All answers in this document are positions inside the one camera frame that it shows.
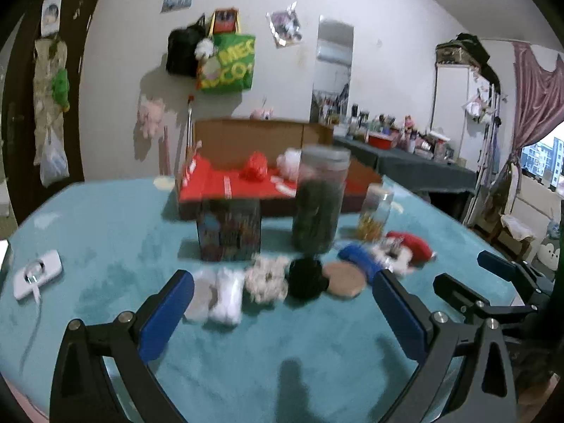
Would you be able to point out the side table with dark cloth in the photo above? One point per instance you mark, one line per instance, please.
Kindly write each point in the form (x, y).
(418, 172)

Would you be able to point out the green hanging item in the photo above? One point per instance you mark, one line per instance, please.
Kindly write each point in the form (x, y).
(60, 90)

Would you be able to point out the wall mirror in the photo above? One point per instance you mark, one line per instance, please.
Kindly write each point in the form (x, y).
(332, 70)

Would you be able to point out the cardboard box with red lining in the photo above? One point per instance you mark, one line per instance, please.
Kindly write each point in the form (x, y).
(246, 172)

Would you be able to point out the white charger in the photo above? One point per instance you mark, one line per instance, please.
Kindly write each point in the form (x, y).
(39, 273)

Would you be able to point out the black pompom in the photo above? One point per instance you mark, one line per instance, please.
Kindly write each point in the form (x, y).
(306, 277)

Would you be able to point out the mop with orange grip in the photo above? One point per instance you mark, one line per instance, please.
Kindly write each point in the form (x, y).
(189, 123)

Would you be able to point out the pink curtain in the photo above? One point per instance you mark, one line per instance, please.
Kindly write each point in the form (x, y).
(535, 97)

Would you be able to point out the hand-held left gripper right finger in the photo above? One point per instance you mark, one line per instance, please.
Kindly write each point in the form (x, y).
(398, 317)

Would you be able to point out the white pompom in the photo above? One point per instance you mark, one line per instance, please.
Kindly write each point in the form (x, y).
(288, 163)

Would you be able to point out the green tote bag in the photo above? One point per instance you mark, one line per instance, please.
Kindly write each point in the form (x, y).
(229, 64)

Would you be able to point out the grey fluffy soft piece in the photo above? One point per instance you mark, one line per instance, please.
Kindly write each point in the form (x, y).
(199, 297)

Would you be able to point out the red pompom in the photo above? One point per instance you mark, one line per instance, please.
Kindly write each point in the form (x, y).
(255, 167)

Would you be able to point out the small pink plush toy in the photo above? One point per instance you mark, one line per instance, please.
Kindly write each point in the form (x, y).
(262, 113)

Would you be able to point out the door picture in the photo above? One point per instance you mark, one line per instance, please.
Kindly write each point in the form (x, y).
(51, 15)

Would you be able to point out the wooden stool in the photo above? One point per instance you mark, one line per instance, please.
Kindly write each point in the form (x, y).
(515, 229)

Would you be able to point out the red basin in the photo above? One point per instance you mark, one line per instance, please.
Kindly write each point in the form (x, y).
(380, 140)

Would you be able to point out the white plush charm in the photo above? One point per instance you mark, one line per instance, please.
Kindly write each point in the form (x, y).
(204, 49)

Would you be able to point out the white refrigerator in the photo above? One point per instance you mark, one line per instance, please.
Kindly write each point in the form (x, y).
(454, 105)

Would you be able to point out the hanging plastic bags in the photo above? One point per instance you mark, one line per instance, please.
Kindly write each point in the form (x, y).
(50, 141)

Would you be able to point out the window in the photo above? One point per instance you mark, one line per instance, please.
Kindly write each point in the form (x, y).
(544, 163)

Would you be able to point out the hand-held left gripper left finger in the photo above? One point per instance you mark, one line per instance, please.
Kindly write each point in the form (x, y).
(165, 317)

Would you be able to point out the dark wooden door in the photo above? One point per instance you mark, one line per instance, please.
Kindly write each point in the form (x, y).
(83, 97)

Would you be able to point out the tan round pad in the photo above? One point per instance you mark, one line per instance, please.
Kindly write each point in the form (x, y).
(346, 280)

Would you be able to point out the red soft toy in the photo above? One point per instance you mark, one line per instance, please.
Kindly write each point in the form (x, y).
(412, 246)

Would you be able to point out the small jar with yellow contents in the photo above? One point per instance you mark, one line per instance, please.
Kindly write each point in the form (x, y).
(374, 213)

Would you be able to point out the colourful printed cube box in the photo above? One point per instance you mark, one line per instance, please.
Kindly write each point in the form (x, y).
(229, 231)

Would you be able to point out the large jar with dark contents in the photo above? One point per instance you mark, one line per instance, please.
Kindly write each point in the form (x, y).
(319, 202)

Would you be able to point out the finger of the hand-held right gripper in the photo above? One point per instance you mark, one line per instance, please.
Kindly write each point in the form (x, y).
(467, 297)
(502, 264)

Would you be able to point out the black bag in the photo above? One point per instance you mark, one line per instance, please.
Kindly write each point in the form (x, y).
(183, 50)

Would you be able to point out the patterned suitcase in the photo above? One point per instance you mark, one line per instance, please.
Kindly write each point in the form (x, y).
(458, 50)

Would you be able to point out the white fluffy soft piece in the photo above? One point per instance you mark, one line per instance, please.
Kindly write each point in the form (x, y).
(227, 297)

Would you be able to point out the wall photo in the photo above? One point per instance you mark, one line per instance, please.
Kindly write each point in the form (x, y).
(285, 25)

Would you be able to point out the cream knitted scrunchie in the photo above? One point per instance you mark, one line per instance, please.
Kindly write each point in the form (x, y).
(266, 280)

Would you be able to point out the white round plush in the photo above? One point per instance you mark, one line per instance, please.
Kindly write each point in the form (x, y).
(550, 249)

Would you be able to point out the blue soft toy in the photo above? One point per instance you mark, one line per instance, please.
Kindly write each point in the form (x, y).
(359, 257)

